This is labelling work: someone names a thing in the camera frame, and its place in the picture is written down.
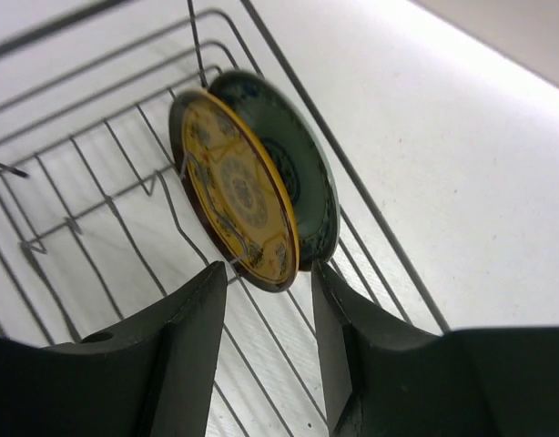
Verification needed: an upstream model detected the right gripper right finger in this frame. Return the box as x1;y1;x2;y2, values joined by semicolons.
311;262;559;436

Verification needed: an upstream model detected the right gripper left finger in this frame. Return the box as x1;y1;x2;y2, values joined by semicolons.
0;261;228;436

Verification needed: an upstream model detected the green patterned plate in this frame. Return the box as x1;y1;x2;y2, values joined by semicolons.
208;70;340;271

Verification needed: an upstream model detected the yellow black plate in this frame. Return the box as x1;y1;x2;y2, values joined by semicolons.
168;89;300;292

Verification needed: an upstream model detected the black wire dish rack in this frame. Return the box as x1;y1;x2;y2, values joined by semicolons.
0;0;452;437

